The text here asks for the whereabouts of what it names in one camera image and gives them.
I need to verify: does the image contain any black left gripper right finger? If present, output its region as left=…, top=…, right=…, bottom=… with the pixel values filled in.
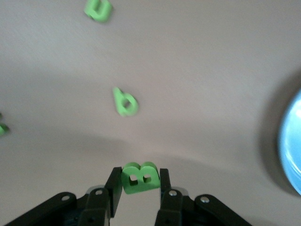
left=154, top=168, right=253, bottom=226

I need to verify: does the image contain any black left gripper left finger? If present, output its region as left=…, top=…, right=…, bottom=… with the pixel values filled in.
left=0, top=166, right=123, bottom=226

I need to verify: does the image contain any green letter B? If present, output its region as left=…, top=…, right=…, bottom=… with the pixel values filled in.
left=121, top=161, right=160, bottom=195

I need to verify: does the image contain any green letter d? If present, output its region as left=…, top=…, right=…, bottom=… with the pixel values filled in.
left=112, top=87, right=139, bottom=117

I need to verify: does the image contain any green letter N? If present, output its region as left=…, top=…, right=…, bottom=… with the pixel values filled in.
left=84, top=0, right=113, bottom=23
left=0, top=113, right=10, bottom=137

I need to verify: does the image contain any blue plate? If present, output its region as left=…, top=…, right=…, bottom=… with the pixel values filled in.
left=277, top=88, right=301, bottom=196

